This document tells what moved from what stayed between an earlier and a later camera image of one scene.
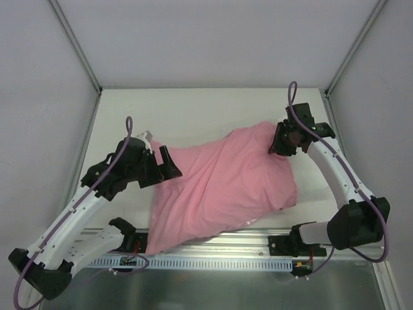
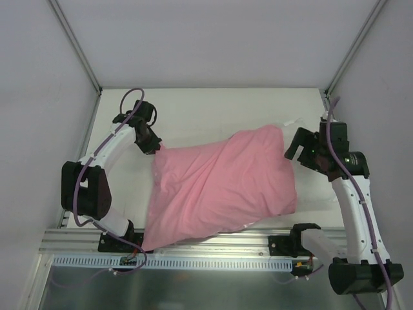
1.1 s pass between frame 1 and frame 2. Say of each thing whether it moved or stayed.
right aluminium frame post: stayed
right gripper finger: moved
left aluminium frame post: stayed
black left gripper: moved
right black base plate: stayed
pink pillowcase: stayed
